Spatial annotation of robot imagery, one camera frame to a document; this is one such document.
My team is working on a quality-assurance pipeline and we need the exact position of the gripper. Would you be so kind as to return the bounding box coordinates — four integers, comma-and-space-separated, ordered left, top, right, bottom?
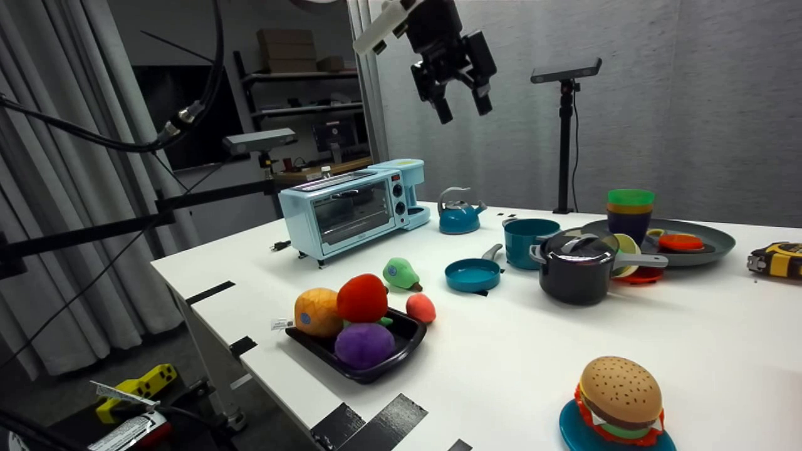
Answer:
405, 0, 497, 125

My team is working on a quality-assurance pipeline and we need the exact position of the teal pot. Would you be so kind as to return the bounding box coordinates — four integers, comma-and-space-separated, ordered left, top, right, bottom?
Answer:
502, 217, 563, 271

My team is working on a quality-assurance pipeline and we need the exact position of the blue pan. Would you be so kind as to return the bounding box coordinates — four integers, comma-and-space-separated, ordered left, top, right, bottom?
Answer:
444, 243, 504, 294

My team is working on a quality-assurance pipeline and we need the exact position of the black pot lid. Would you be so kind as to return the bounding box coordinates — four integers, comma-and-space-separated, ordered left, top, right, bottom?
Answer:
543, 232, 618, 259

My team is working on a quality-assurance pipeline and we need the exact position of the black pot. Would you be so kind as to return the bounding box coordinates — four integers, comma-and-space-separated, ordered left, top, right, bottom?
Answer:
529, 232, 670, 307

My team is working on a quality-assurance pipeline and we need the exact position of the monitor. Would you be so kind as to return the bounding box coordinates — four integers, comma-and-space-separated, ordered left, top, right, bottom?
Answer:
312, 118, 370, 156

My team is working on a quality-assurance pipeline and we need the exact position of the blue toy kettle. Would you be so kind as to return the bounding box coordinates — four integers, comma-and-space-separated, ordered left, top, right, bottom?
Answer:
437, 186, 489, 236

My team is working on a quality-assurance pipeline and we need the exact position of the wooden desk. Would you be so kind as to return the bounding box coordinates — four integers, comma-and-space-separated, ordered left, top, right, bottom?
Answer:
274, 156, 375, 185

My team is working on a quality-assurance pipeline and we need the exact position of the stack of cardboard boxes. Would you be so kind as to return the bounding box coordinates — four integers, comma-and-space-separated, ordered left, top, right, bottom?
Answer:
256, 28, 318, 74

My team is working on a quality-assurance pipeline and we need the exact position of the light blue toaster oven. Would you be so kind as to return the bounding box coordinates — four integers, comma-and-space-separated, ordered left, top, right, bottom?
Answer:
278, 158, 432, 269

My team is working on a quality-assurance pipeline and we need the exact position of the toaster oven door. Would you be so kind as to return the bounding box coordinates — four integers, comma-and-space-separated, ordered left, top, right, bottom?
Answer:
311, 180, 395, 247

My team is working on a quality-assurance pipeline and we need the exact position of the green plush pear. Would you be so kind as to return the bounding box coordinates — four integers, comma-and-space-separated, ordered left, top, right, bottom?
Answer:
382, 256, 424, 294

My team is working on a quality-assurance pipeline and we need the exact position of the stack of coloured cups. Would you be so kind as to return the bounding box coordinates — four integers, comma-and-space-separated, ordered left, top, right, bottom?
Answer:
606, 188, 656, 246

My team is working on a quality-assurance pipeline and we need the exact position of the pink plush peach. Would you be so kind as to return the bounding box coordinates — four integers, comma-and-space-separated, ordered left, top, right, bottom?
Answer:
405, 292, 437, 325

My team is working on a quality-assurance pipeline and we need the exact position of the red plush tomato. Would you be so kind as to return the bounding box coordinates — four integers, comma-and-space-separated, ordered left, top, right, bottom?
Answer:
336, 273, 390, 324

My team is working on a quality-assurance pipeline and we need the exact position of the cream bowl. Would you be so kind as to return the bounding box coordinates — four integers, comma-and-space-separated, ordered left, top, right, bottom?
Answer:
611, 233, 642, 278

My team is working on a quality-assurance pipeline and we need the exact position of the black tray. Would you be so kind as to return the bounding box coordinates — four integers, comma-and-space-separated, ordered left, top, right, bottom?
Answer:
284, 306, 429, 385

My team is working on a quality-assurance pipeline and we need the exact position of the red plate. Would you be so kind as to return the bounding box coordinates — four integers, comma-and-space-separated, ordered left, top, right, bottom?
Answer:
613, 266, 665, 286

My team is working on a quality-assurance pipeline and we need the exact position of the black board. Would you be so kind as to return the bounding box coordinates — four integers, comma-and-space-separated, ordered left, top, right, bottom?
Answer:
131, 63, 246, 172

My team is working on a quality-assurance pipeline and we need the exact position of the orange plush fruit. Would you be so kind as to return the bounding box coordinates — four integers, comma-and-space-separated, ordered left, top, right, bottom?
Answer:
294, 287, 345, 340

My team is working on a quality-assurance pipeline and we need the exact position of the orange plate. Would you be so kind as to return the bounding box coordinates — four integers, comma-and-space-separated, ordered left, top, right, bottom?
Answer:
657, 233, 706, 254

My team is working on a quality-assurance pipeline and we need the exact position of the purple plush fruit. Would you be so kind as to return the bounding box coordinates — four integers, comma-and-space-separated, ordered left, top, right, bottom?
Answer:
333, 322, 397, 371

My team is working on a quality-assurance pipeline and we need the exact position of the large grey plate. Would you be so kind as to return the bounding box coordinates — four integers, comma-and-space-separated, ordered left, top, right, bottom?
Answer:
580, 217, 737, 269

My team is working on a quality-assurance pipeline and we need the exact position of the toy burger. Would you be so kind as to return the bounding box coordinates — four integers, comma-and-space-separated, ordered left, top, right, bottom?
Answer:
574, 355, 667, 447

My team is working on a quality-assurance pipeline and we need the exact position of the wide black tape strip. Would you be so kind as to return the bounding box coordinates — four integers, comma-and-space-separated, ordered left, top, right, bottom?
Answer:
310, 393, 429, 451

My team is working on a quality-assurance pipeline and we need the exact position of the yellow black tape measure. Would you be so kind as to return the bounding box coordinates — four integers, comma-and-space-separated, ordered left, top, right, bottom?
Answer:
746, 241, 802, 281

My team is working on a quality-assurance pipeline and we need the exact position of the blue plate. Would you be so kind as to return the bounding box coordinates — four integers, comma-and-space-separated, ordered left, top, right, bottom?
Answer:
558, 399, 678, 451

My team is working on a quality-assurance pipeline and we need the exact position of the grey curtain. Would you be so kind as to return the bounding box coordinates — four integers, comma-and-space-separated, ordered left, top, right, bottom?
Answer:
0, 0, 202, 380

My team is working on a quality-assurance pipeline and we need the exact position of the yellow power strip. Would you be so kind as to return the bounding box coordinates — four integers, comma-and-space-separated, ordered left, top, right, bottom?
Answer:
95, 364, 179, 425

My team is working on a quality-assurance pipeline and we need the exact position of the camera on mount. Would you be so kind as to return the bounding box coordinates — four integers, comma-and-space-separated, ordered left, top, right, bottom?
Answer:
530, 58, 603, 215

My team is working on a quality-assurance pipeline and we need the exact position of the black wall shelf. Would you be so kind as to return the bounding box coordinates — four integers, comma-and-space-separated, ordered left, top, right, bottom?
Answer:
232, 50, 372, 131

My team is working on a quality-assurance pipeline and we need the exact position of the black cable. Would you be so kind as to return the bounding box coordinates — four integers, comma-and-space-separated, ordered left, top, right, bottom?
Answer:
0, 0, 227, 155

